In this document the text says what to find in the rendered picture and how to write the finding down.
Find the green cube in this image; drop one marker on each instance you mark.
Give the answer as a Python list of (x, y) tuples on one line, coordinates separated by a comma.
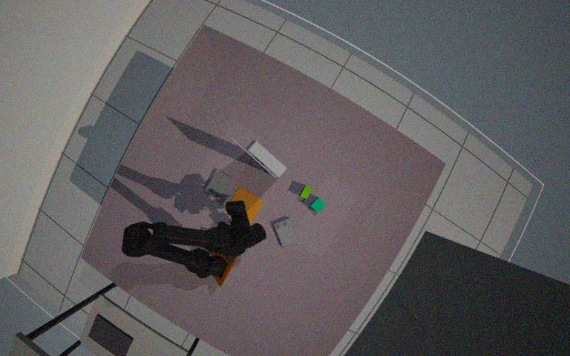
[(306, 191)]

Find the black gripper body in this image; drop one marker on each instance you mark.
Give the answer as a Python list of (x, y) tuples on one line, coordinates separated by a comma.
[(236, 210)]

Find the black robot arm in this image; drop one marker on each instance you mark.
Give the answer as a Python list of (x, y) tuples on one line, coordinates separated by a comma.
[(138, 241)]

